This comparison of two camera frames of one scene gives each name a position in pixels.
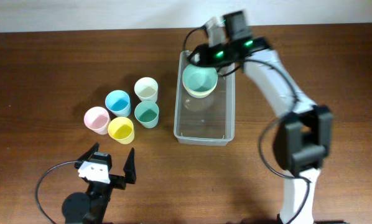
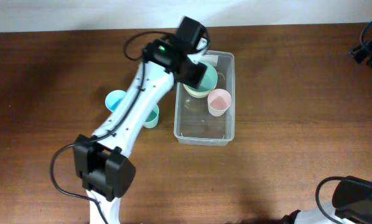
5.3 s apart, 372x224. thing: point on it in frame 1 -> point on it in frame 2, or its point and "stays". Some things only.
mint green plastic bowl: x=199 y=79 stays
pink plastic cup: x=97 y=119 -> x=218 y=101
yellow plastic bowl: x=199 y=93 stays
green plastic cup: x=147 y=112 stays
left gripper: x=120 y=182 -> x=195 y=82
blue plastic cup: x=118 y=102 stays
